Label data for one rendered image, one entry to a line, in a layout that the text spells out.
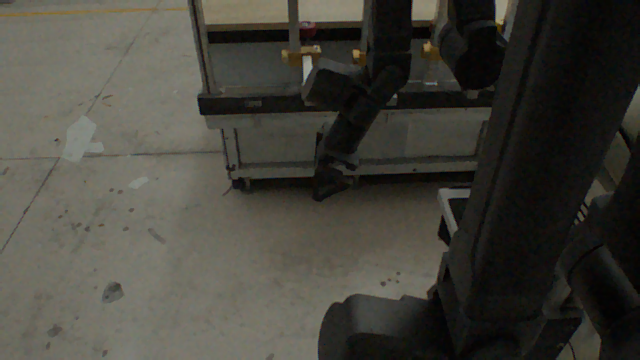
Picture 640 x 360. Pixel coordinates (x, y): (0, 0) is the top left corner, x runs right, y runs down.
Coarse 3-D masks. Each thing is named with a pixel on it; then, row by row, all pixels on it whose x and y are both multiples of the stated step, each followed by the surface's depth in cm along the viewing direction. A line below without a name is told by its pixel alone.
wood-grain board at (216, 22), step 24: (216, 0) 182; (240, 0) 182; (264, 0) 181; (312, 0) 181; (336, 0) 181; (360, 0) 181; (432, 0) 182; (504, 0) 183; (216, 24) 163; (240, 24) 163; (264, 24) 164; (288, 24) 164; (336, 24) 165; (360, 24) 166
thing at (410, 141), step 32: (224, 32) 170; (256, 32) 171; (288, 32) 172; (320, 32) 173; (352, 32) 173; (416, 32) 174; (224, 64) 179; (256, 64) 180; (352, 64) 182; (416, 64) 183; (288, 128) 205; (384, 128) 207; (416, 128) 209; (448, 128) 210; (480, 128) 211; (256, 160) 216; (288, 160) 217; (384, 160) 220; (416, 160) 220; (448, 160) 220
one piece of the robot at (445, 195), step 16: (448, 192) 72; (464, 192) 72; (448, 208) 69; (464, 208) 69; (448, 224) 67; (448, 240) 81; (560, 272) 53; (560, 288) 53; (560, 304) 54; (560, 320) 53; (576, 320) 53; (544, 336) 55; (560, 336) 56; (576, 336) 57; (528, 352) 58; (544, 352) 58; (560, 352) 58
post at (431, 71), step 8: (440, 0) 145; (440, 8) 147; (440, 16) 149; (440, 24) 150; (432, 32) 154; (432, 40) 155; (432, 64) 160; (432, 72) 162; (424, 80) 167; (432, 80) 164
